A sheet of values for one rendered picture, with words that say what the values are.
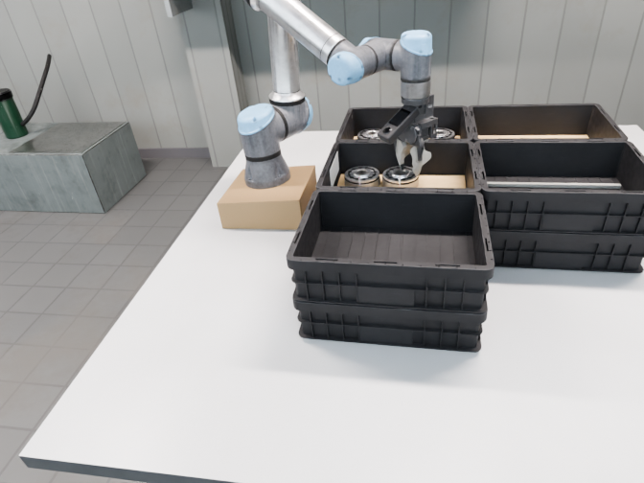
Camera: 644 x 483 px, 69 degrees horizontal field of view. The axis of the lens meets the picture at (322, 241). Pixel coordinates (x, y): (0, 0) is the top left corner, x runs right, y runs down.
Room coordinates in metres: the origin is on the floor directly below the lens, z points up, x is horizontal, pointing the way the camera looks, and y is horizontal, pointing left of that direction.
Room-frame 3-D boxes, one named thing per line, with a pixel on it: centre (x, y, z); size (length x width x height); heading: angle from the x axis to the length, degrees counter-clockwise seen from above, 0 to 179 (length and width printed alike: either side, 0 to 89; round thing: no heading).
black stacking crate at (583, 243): (1.05, -0.61, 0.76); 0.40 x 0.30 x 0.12; 76
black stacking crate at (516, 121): (1.34, -0.69, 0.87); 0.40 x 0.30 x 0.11; 76
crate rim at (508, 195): (1.05, -0.61, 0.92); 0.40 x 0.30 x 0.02; 76
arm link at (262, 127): (1.43, 0.16, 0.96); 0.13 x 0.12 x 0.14; 137
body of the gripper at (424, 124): (1.20, -0.28, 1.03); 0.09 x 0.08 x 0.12; 122
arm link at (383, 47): (1.25, -0.19, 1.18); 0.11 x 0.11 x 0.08; 47
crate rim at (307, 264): (0.85, -0.15, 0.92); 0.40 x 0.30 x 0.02; 76
